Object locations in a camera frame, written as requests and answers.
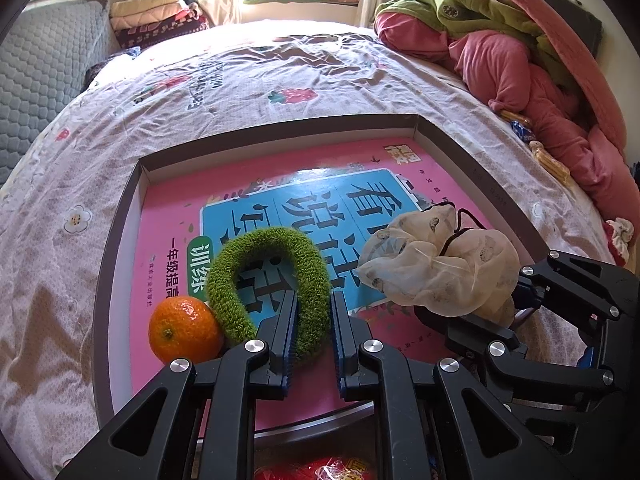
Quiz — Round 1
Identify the red blue packaged bowl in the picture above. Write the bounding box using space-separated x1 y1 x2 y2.
254 456 378 480

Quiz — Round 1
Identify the pink floral bed sheet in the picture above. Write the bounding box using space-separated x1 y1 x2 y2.
1 21 611 479

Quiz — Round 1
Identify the green knitted ring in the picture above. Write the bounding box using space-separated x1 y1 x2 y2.
204 225 333 364

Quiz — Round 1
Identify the folded blankets stack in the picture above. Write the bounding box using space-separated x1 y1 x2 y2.
110 0 210 50

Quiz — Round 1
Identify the green blanket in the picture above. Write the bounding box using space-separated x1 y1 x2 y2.
375 0 578 91

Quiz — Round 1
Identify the blue wrapped candy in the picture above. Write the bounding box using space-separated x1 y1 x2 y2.
510 120 536 144

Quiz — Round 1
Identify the pink crumpled duvet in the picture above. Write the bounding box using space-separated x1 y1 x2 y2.
375 12 639 230

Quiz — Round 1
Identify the orange tangerine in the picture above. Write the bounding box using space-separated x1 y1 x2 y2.
148 296 224 364

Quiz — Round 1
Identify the grey quilted headboard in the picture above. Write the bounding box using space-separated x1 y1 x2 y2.
0 0 118 181

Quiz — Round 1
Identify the pink pillow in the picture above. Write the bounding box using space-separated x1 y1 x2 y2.
511 0 627 155

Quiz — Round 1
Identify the black television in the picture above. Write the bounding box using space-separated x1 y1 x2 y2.
544 0 603 58

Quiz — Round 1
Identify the red white scrunchie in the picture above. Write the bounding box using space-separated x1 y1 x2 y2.
603 218 634 266

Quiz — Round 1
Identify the dark shallow cardboard box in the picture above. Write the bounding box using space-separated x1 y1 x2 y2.
93 115 548 422

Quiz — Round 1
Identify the pink blue workbook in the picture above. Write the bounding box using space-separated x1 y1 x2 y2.
129 138 485 389

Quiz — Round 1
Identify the yellow wrapped snack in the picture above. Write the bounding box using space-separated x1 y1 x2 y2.
528 141 572 186

